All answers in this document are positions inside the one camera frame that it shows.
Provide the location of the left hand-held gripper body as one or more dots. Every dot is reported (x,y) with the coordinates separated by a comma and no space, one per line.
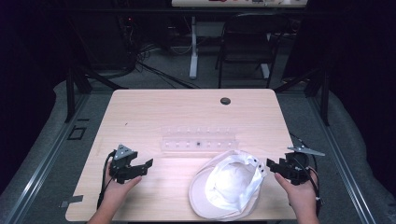
(122,163)

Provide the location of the metal floor rail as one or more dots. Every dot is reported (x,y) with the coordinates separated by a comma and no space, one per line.
(339,161)
(43,160)

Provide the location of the white desk leg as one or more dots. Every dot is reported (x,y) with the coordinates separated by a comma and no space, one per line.
(265,71)
(193,56)

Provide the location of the black chair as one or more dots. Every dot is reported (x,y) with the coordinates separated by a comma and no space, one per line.
(246,54)

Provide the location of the white cap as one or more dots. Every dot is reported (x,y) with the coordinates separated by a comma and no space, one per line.
(224,186)

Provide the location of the person's right hand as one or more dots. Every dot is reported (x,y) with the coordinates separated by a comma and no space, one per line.
(302,196)

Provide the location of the person's left hand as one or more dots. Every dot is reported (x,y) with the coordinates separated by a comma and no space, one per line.
(118,193)

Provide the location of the grey tape strip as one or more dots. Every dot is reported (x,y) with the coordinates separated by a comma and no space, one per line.
(71,201)

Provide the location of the black table grommet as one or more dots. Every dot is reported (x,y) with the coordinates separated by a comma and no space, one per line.
(225,100)

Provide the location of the black metal stand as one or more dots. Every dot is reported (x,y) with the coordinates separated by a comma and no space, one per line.
(324,96)
(70,96)

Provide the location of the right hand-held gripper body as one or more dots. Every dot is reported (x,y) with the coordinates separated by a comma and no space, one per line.
(295,169)

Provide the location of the clear acrylic rack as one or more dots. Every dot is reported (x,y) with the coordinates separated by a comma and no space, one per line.
(199,144)

